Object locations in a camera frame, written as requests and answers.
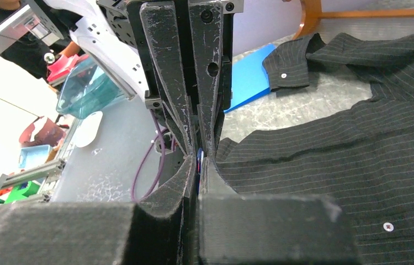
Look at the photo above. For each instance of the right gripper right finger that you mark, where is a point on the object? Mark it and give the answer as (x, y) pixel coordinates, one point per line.
(269, 229)

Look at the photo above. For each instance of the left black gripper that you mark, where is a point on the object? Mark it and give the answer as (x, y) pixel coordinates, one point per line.
(175, 40)

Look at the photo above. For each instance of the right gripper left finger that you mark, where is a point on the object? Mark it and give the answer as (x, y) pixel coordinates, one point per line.
(156, 230)

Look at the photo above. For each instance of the black pinstriped shirt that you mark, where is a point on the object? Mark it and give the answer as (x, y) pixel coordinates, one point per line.
(363, 156)

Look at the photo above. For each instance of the white round brooch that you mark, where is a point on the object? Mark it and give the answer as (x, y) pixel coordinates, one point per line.
(199, 160)

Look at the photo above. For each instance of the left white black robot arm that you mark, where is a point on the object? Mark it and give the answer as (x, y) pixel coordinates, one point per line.
(85, 23)

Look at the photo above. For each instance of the blue flat mat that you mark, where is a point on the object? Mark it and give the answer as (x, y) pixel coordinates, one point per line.
(249, 78)

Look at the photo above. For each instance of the clear teal plastic container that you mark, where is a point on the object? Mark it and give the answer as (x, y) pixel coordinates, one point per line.
(87, 89)

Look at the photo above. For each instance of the orange wooden shoe rack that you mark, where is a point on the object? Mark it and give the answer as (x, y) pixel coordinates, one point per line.
(311, 14)

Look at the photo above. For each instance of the light blue storage bin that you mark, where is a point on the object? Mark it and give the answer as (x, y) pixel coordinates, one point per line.
(33, 156)

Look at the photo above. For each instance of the aluminium frame rail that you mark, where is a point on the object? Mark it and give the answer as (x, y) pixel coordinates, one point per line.
(20, 183)

